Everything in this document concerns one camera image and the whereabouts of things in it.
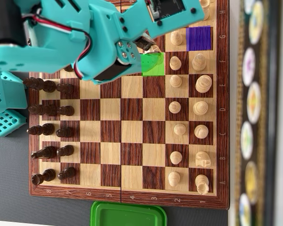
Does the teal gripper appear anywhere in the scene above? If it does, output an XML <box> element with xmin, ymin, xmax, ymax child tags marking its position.
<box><xmin>73</xmin><ymin>6</ymin><xmax>165</xmax><ymax>86</ymax></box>

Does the green plastic container lid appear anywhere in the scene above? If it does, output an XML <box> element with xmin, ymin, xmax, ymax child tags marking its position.
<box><xmin>90</xmin><ymin>201</ymin><xmax>167</xmax><ymax>226</ymax></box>

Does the black medallion game box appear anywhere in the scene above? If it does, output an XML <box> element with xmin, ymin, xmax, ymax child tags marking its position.
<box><xmin>234</xmin><ymin>0</ymin><xmax>283</xmax><ymax>226</ymax></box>

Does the light wooden bishop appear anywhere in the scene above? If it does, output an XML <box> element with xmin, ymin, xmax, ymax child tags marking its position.
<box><xmin>191</xmin><ymin>53</ymin><xmax>206</xmax><ymax>72</ymax></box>
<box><xmin>194</xmin><ymin>124</ymin><xmax>209</xmax><ymax>139</ymax></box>

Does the red white black servo cable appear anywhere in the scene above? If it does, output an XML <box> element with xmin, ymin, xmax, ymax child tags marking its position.
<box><xmin>21</xmin><ymin>8</ymin><xmax>92</xmax><ymax>80</ymax></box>

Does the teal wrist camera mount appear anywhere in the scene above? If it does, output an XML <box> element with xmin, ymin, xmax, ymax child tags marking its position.
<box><xmin>115</xmin><ymin>0</ymin><xmax>206</xmax><ymax>40</ymax></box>

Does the dark wooden king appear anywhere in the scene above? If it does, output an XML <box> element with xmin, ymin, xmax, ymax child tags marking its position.
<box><xmin>23</xmin><ymin>77</ymin><xmax>57</xmax><ymax>93</ymax></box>

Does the light wooden rook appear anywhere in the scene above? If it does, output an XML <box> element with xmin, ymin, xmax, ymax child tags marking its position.
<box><xmin>200</xmin><ymin>0</ymin><xmax>211</xmax><ymax>21</ymax></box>
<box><xmin>195</xmin><ymin>174</ymin><xmax>210</xmax><ymax>195</ymax></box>

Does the dark wooden rook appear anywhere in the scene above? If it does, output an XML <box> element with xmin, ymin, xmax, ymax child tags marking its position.
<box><xmin>32</xmin><ymin>169</ymin><xmax>57</xmax><ymax>186</ymax></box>

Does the light wooden queen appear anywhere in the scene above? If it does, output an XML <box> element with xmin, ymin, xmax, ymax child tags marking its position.
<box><xmin>192</xmin><ymin>101</ymin><xmax>209</xmax><ymax>116</ymax></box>

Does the dark grey table mat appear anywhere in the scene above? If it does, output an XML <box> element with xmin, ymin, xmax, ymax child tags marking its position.
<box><xmin>0</xmin><ymin>72</ymin><xmax>229</xmax><ymax>226</ymax></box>

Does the dark wooden knight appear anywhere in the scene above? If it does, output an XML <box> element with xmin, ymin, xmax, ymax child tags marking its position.
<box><xmin>31</xmin><ymin>145</ymin><xmax>57</xmax><ymax>160</ymax></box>

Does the light wooden pawn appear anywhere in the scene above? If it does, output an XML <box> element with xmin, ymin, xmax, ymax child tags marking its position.
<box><xmin>168</xmin><ymin>171</ymin><xmax>181</xmax><ymax>187</ymax></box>
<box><xmin>170</xmin><ymin>31</ymin><xmax>183</xmax><ymax>47</ymax></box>
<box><xmin>169</xmin><ymin>56</ymin><xmax>182</xmax><ymax>71</ymax></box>
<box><xmin>169</xmin><ymin>74</ymin><xmax>183</xmax><ymax>89</ymax></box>
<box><xmin>174</xmin><ymin>123</ymin><xmax>187</xmax><ymax>136</ymax></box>
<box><xmin>168</xmin><ymin>101</ymin><xmax>182</xmax><ymax>113</ymax></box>
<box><xmin>170</xmin><ymin>151</ymin><xmax>183</xmax><ymax>165</ymax></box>

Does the dark wooden bishop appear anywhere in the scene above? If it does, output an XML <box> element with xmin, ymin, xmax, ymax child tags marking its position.
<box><xmin>26</xmin><ymin>123</ymin><xmax>55</xmax><ymax>137</ymax></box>

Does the dark wooden queen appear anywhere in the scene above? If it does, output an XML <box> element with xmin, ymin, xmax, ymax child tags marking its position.
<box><xmin>28</xmin><ymin>104</ymin><xmax>58</xmax><ymax>117</ymax></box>

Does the light wooden king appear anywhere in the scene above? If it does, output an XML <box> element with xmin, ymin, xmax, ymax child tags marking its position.
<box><xmin>195</xmin><ymin>74</ymin><xmax>213</xmax><ymax>93</ymax></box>

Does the wooden chessboard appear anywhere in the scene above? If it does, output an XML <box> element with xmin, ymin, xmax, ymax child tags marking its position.
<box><xmin>29</xmin><ymin>0</ymin><xmax>231</xmax><ymax>210</ymax></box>

